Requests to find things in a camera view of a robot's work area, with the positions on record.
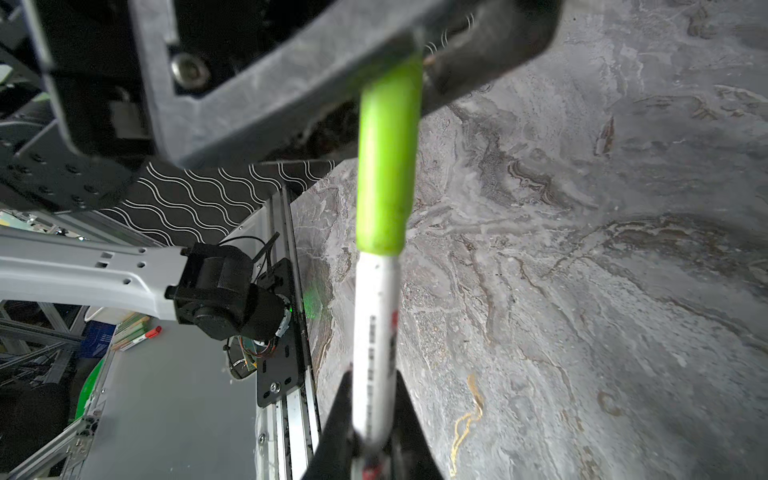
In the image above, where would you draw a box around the red marker on bench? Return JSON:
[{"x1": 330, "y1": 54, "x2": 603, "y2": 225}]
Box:
[{"x1": 119, "y1": 326, "x2": 162, "y2": 351}]

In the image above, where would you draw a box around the green plastic basket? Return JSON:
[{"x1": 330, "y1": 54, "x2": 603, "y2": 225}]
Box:
[{"x1": 74, "y1": 359, "x2": 104, "y2": 421}]

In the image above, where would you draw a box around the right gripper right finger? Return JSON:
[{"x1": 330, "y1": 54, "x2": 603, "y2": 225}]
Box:
[{"x1": 390, "y1": 372, "x2": 443, "y2": 480}]

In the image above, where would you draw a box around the green pen cap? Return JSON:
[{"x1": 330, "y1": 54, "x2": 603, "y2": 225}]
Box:
[{"x1": 356, "y1": 55, "x2": 423, "y2": 257}]

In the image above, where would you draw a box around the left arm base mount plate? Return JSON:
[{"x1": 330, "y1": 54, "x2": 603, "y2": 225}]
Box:
[{"x1": 256, "y1": 258, "x2": 306, "y2": 408}]

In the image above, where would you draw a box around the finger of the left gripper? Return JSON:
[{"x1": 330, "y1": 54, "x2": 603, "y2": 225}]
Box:
[
  {"x1": 422, "y1": 1, "x2": 564, "y2": 116},
  {"x1": 128, "y1": 1, "x2": 474, "y2": 168}
]

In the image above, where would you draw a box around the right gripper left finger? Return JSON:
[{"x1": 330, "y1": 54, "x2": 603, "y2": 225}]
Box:
[{"x1": 302, "y1": 370, "x2": 355, "y2": 480}]

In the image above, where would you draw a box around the black pen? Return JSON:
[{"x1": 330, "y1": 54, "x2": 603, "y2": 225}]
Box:
[{"x1": 351, "y1": 252, "x2": 401, "y2": 479}]

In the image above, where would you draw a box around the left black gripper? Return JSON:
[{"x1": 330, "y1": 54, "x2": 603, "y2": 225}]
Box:
[{"x1": 0, "y1": 0, "x2": 337, "y2": 214}]

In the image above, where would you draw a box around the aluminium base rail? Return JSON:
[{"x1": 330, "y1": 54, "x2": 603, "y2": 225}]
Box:
[{"x1": 253, "y1": 188, "x2": 320, "y2": 479}]

